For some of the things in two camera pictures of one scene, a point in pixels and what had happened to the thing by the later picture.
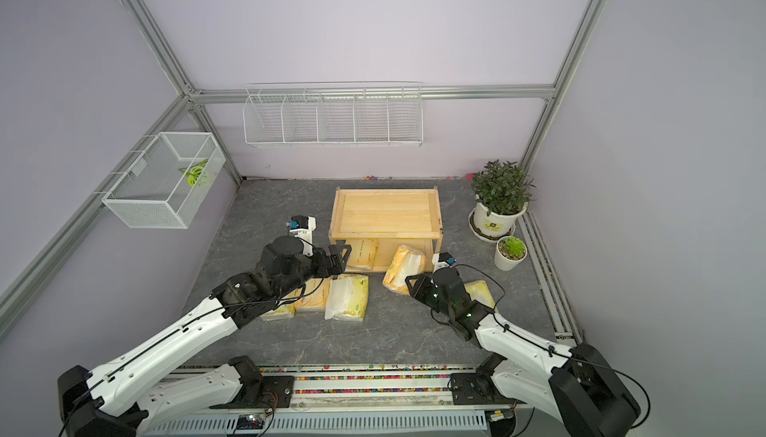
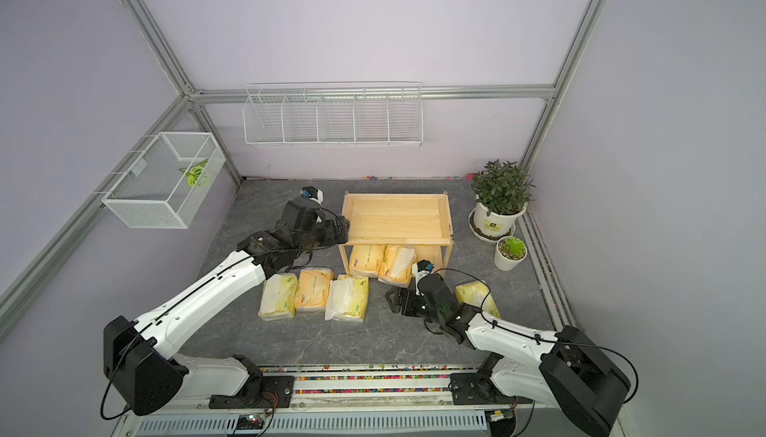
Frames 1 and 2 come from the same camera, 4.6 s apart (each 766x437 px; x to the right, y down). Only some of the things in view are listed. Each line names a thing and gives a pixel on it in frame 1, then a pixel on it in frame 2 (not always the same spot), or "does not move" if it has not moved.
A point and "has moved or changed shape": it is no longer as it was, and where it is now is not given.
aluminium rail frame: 337,400 does not move
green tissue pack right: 479,290 does not move
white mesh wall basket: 163,189 does not move
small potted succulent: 510,252 does not move
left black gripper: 324,269 -> 331,238
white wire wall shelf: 333,115 does not move
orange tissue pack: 364,254 has moved or changed shape
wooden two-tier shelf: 376,220 has moved or changed shape
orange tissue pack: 404,263 has moved or changed shape
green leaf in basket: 192,173 does not move
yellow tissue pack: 348,297 does not move
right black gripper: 422,281 -> 408,294
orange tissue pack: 317,291 does not move
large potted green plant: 502,192 does not move
